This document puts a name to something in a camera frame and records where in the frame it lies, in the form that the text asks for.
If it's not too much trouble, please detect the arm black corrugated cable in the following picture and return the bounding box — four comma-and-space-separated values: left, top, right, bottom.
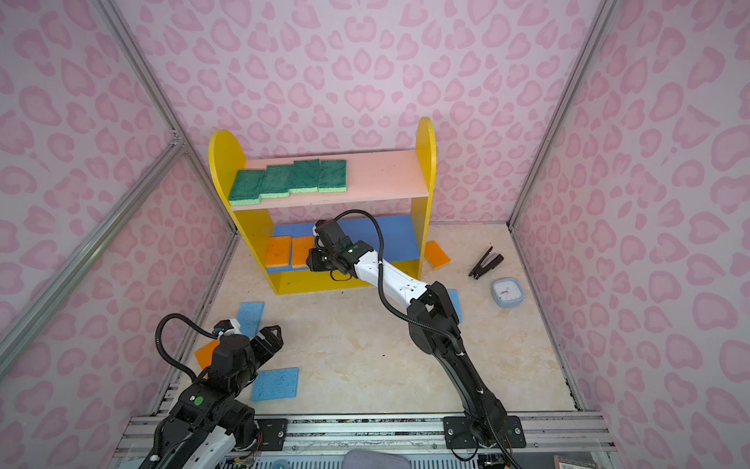
333, 208, 467, 359
154, 313, 221, 382

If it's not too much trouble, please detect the small blue white clock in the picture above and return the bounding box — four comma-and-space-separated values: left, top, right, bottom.
491, 277, 525, 309

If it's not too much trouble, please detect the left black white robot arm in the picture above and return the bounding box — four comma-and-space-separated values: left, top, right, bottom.
141, 320, 283, 468

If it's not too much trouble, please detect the blue sponge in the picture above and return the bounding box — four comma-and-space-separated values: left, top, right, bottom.
447, 289, 463, 324
236, 302, 265, 338
251, 367, 300, 402

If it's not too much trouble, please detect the blue sponge far left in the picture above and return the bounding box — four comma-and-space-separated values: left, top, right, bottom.
236, 302, 265, 338

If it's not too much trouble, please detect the blue sponge front left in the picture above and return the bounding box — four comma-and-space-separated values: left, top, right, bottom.
251, 367, 300, 402

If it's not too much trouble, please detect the yellow shelf with coloured boards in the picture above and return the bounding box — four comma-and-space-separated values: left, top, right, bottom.
208, 117, 438, 295

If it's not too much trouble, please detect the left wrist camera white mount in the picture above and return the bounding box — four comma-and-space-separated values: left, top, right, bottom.
213, 319, 241, 340

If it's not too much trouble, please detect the black clip tool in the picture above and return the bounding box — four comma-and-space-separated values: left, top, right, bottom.
469, 246, 505, 279

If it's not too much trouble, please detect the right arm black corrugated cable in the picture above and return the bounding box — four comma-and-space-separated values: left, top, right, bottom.
333, 208, 467, 359

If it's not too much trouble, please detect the blue sponge right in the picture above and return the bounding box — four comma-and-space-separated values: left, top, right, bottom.
447, 289, 463, 324

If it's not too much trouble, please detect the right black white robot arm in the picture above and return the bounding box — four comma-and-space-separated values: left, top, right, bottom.
307, 216, 512, 459

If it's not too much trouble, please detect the orange sponge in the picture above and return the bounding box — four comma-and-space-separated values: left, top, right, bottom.
264, 236, 292, 269
291, 236, 314, 269
425, 240, 451, 269
195, 340, 220, 371

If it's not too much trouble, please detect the green sponge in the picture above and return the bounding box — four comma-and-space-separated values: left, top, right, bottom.
318, 159, 348, 193
288, 159, 320, 193
228, 169, 266, 206
260, 164, 294, 199

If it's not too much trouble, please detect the left aluminium frame beam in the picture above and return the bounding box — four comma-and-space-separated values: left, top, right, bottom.
1, 136, 185, 376

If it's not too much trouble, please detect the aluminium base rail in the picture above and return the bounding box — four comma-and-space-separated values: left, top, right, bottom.
107, 409, 625, 469

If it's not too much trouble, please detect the right aluminium frame post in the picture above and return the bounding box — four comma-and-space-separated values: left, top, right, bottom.
507, 0, 623, 234

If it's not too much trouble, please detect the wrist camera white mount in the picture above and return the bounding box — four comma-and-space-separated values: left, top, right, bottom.
213, 319, 241, 340
314, 220, 337, 236

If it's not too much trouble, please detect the orange sponge beside shelf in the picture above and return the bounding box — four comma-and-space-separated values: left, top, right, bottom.
425, 240, 451, 269

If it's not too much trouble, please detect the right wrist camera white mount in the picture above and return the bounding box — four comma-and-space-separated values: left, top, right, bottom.
314, 220, 337, 236

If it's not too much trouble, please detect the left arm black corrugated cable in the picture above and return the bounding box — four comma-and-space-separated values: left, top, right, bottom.
154, 313, 221, 382

